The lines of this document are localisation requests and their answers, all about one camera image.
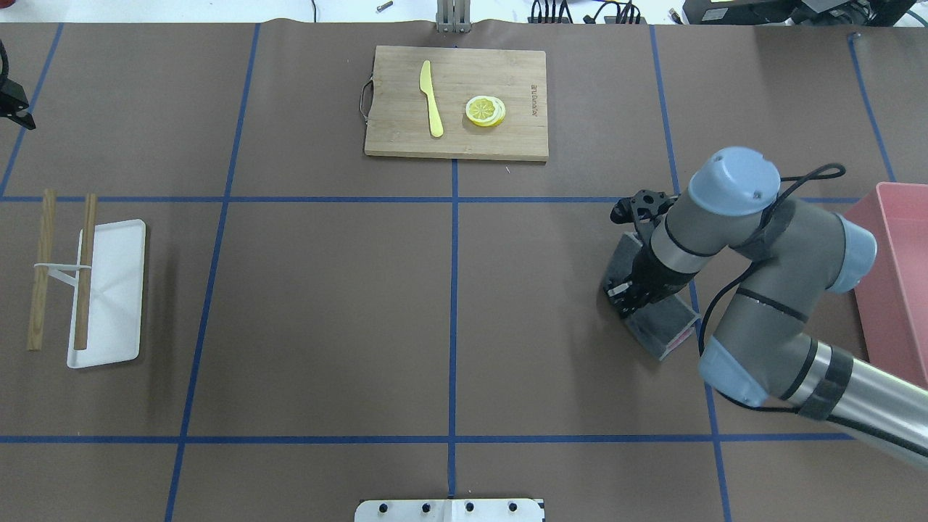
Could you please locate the dark grey cloth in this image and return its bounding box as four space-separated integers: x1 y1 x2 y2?
600 232 700 361

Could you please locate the bamboo cutting board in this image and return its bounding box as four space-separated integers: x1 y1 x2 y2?
364 44 550 162

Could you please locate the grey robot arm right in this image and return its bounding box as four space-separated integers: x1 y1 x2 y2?
601 146 926 467

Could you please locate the pink plastic bin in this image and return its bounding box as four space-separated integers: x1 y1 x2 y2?
845 182 927 389

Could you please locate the wooden rack bar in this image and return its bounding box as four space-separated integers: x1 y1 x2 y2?
27 188 57 352
73 193 97 352

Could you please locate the lemon slice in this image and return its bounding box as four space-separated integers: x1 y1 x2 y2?
465 95 507 128

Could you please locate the black cables bundle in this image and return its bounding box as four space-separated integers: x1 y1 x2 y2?
528 0 642 25

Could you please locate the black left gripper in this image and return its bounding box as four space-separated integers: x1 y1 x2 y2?
1 41 36 131

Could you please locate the grey camera stand post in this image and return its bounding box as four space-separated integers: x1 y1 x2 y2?
435 0 473 33

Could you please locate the white towel rack tray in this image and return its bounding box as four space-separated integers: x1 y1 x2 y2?
49 219 148 369

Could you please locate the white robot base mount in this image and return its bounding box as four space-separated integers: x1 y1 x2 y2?
354 498 547 521

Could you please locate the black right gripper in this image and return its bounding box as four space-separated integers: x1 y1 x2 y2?
610 191 700 318

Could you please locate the yellow plastic knife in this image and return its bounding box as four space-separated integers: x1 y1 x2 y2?
418 60 444 138

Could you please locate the black electronics box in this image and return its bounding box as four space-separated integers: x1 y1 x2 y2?
682 1 918 27

